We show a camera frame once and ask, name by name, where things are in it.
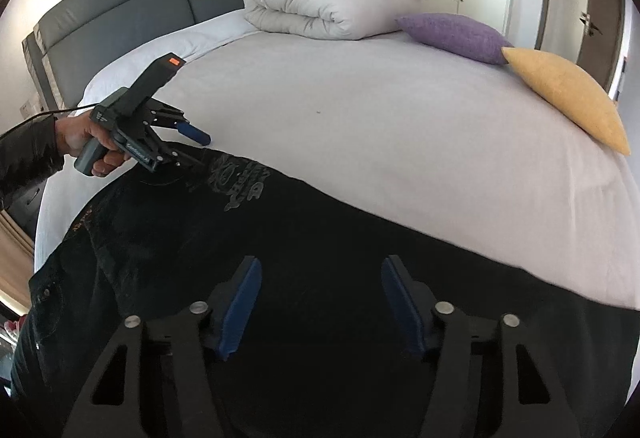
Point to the left forearm black sleeve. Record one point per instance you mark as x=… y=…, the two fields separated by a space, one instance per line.
x=28 y=154

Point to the brown door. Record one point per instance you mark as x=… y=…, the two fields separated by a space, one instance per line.
x=603 y=23

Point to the dark green bed headboard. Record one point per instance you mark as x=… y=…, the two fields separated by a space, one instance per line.
x=75 y=39

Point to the black jeans pant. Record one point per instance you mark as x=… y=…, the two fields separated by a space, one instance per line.
x=321 y=355

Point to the purple cushion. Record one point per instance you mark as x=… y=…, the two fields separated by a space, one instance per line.
x=456 y=34

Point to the yellow cushion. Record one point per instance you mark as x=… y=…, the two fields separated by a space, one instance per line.
x=573 y=92

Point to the left hand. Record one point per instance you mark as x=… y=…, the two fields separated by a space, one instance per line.
x=72 y=133

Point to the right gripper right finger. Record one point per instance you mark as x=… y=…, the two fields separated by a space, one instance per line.
x=492 y=378

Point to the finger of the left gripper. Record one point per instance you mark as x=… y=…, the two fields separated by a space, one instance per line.
x=160 y=114
x=159 y=152

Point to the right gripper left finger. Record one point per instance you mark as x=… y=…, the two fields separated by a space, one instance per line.
x=151 y=378

